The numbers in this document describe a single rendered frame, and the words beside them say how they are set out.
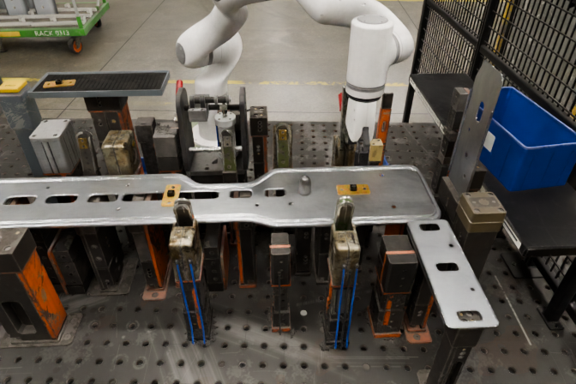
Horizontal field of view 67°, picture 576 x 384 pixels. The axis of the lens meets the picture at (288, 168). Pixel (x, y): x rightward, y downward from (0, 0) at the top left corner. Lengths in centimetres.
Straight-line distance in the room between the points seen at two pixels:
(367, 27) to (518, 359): 88
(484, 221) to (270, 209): 49
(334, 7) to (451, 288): 63
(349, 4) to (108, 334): 100
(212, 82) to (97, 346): 90
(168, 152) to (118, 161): 13
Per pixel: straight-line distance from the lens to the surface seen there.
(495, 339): 131
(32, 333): 131
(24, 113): 150
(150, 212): 111
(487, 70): 107
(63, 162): 131
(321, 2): 99
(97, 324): 133
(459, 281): 98
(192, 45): 149
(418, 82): 168
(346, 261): 94
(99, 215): 114
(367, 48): 91
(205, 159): 132
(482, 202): 109
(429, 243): 103
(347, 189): 113
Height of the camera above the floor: 171
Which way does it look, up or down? 36 degrees down
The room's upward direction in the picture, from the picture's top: straight up
